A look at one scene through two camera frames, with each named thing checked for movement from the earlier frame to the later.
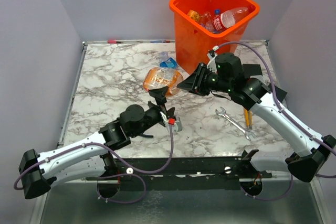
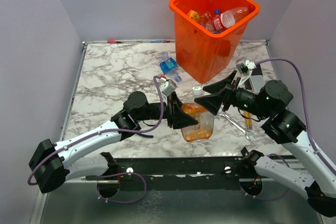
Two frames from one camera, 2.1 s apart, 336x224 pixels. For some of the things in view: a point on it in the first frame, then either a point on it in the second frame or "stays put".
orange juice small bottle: (193, 15) stays put
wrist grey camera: (211, 64) -> (245, 67)
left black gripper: (159, 95) -> (179, 119)
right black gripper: (194, 83) -> (213, 102)
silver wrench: (247, 134) stays put
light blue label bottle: (166, 61) stays put
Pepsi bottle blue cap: (206, 19) stays put
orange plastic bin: (209, 13) stays put
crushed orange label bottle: (159, 77) -> (203, 130)
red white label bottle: (223, 20) stays put
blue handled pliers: (147, 136) stays put
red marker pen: (109, 41) stays put
